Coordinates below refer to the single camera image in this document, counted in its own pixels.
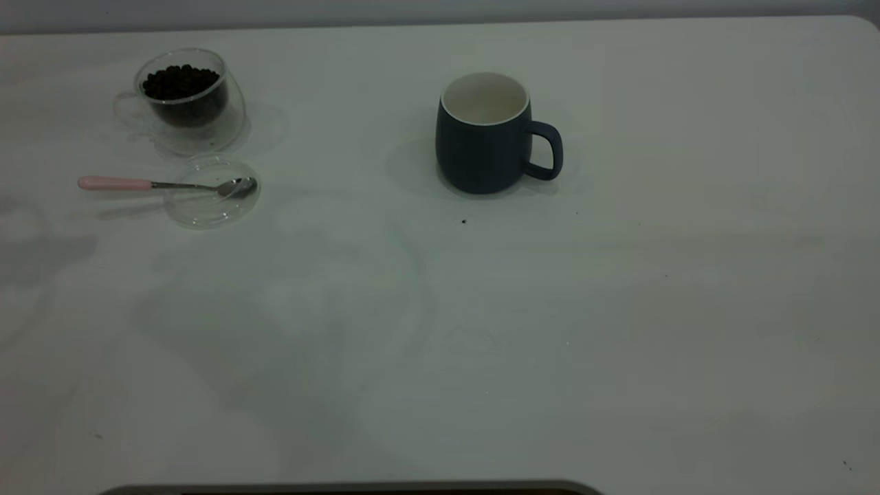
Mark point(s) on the clear double-wall glass cup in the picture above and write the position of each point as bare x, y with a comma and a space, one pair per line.
206, 134

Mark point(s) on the clear round glass lid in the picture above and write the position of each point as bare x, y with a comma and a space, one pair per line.
206, 212

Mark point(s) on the pile of coffee beans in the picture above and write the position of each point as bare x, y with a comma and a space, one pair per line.
180, 84

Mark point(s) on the dark grey ceramic mug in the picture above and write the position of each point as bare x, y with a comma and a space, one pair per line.
481, 158

